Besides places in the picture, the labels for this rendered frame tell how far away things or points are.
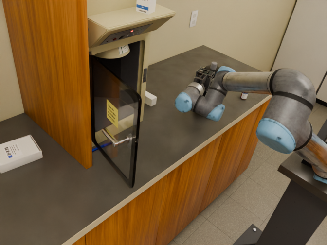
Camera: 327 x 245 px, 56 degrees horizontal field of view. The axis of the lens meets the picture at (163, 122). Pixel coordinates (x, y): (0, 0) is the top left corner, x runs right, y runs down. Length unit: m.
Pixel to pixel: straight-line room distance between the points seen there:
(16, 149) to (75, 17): 0.63
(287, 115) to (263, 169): 1.98
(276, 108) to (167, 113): 0.78
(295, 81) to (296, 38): 3.08
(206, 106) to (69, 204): 0.63
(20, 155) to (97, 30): 0.59
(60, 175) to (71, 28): 0.57
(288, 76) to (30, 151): 0.97
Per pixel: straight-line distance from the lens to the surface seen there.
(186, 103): 1.22
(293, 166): 1.50
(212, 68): 1.51
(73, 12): 0.94
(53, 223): 1.12
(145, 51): 1.30
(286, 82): 0.95
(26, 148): 1.34
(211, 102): 1.23
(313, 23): 3.92
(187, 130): 1.49
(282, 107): 0.91
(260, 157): 2.97
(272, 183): 2.78
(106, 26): 0.98
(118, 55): 1.23
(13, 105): 1.59
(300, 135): 0.94
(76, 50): 0.98
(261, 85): 1.05
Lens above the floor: 1.86
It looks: 37 degrees down
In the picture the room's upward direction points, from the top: 8 degrees clockwise
